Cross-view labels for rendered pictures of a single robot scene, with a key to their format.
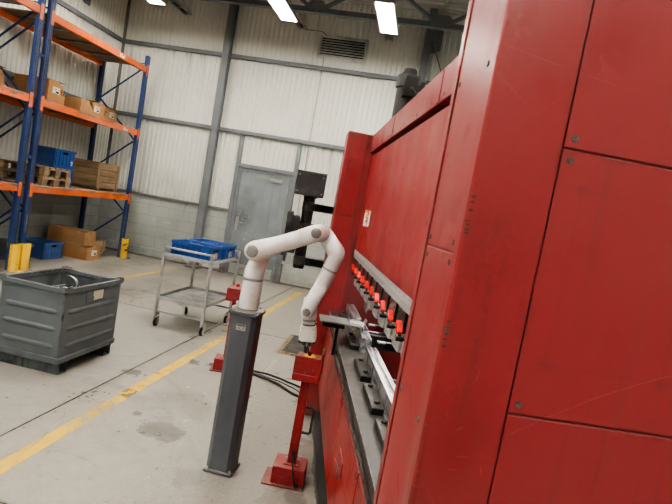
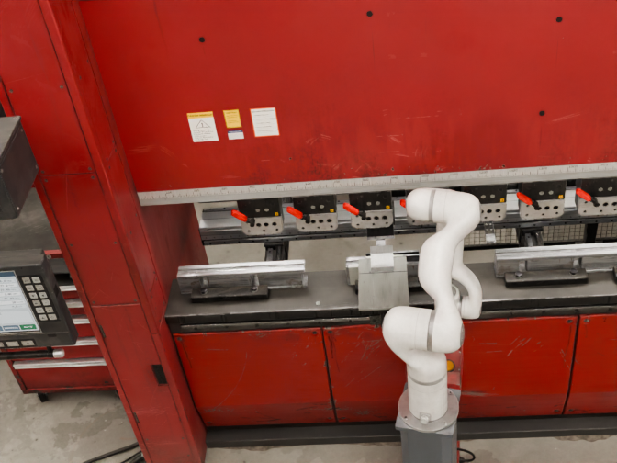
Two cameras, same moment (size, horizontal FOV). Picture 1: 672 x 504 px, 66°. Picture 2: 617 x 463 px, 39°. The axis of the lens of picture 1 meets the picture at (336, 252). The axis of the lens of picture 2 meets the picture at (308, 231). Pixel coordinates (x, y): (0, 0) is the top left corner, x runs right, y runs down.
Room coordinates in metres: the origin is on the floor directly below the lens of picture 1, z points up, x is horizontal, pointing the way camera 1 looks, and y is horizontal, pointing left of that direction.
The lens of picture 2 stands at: (2.99, 2.18, 3.25)
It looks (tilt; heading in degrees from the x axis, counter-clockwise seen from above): 41 degrees down; 283
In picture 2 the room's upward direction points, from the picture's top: 8 degrees counter-clockwise
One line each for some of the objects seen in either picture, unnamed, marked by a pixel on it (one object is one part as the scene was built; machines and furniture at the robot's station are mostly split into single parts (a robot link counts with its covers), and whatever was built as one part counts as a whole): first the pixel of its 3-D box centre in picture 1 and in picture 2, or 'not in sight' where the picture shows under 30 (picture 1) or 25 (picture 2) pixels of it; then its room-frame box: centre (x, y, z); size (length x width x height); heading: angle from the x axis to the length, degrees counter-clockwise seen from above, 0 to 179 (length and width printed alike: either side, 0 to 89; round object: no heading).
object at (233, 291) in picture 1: (230, 327); not in sight; (4.82, 0.85, 0.41); 0.25 x 0.20 x 0.83; 95
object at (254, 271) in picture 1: (257, 259); (415, 342); (3.10, 0.45, 1.30); 0.19 x 0.12 x 0.24; 171
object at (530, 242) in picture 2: not in sight; (526, 218); (2.69, -0.68, 0.81); 0.64 x 0.08 x 0.14; 95
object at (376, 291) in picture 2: (340, 320); (383, 282); (3.24, -0.10, 1.00); 0.26 x 0.18 x 0.01; 95
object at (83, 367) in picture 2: not in sight; (62, 299); (4.78, -0.48, 0.50); 0.50 x 0.50 x 1.00; 5
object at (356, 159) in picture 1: (373, 282); (131, 209); (4.24, -0.35, 1.15); 0.85 x 0.25 x 2.30; 95
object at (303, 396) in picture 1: (299, 419); not in sight; (3.06, 0.04, 0.39); 0.05 x 0.05 x 0.54; 87
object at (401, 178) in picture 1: (404, 210); (574, 72); (2.61, -0.30, 1.74); 3.00 x 0.08 x 0.80; 5
